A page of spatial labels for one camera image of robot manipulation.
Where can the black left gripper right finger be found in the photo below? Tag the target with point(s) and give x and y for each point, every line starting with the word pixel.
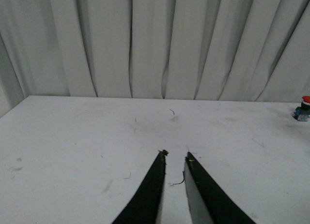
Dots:
pixel 208 203

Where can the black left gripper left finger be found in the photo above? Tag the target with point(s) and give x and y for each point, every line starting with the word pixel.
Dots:
pixel 145 207

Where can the white pleated curtain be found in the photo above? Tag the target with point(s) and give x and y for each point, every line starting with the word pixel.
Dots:
pixel 228 50

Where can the red push button switch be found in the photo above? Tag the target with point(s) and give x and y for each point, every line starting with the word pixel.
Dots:
pixel 302 112

